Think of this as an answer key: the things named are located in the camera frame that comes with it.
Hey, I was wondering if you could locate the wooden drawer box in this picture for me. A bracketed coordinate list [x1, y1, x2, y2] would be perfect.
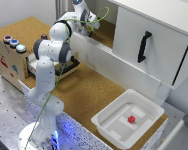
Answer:
[0, 16, 63, 92]

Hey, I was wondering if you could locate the red button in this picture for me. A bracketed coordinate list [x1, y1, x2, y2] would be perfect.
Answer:
[2, 34, 13, 45]

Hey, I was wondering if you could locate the purple block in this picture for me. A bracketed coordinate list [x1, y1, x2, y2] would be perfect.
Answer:
[40, 33, 49, 41]

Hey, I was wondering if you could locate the wooden drawer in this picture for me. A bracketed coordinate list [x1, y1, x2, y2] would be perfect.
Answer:
[25, 54, 81, 80]

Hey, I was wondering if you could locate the white cabinet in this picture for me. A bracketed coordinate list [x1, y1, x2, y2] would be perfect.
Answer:
[69, 0, 188, 108]

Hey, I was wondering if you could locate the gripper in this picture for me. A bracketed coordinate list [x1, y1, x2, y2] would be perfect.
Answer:
[87, 13, 102, 31]

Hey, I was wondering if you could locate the black drawer handle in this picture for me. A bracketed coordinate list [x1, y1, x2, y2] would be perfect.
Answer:
[54, 55, 81, 77]

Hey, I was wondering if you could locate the white plastic box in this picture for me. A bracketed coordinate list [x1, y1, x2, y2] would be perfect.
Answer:
[90, 88, 166, 150]

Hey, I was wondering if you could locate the green cable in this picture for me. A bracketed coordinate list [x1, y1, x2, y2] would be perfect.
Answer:
[24, 6, 111, 150]

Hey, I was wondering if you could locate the green button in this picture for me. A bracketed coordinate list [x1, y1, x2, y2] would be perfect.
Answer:
[15, 43, 28, 54]

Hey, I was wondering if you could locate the blue button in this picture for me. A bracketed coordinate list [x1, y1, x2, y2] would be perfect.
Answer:
[9, 38, 20, 48]

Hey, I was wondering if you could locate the white sliding door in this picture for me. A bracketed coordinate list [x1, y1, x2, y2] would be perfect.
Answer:
[111, 5, 188, 87]

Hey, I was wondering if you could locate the black door handle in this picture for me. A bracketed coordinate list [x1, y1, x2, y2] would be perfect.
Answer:
[137, 30, 153, 64]

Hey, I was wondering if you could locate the pink block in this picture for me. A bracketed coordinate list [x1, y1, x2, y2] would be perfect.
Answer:
[127, 115, 136, 124]

